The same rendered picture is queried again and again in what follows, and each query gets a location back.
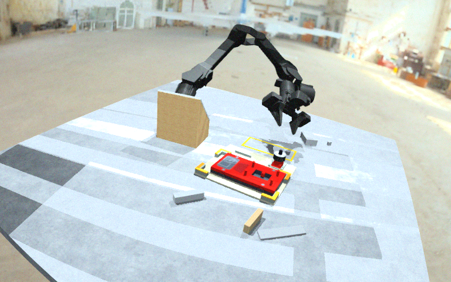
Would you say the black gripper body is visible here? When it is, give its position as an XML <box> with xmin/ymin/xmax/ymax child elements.
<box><xmin>262</xmin><ymin>89</ymin><xmax>311</xmax><ymax>127</ymax></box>

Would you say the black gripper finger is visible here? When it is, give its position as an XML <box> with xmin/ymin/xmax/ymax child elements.
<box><xmin>268</xmin><ymin>101</ymin><xmax>285</xmax><ymax>126</ymax></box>
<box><xmin>289</xmin><ymin>115</ymin><xmax>306</xmax><ymax>135</ymax></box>

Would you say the grey flat bar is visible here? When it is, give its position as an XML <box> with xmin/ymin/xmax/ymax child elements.
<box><xmin>257</xmin><ymin>225</ymin><xmax>307</xmax><ymax>240</ymax></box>

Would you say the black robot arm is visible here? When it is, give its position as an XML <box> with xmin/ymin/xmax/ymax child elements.
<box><xmin>175</xmin><ymin>24</ymin><xmax>315</xmax><ymax>111</ymax></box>

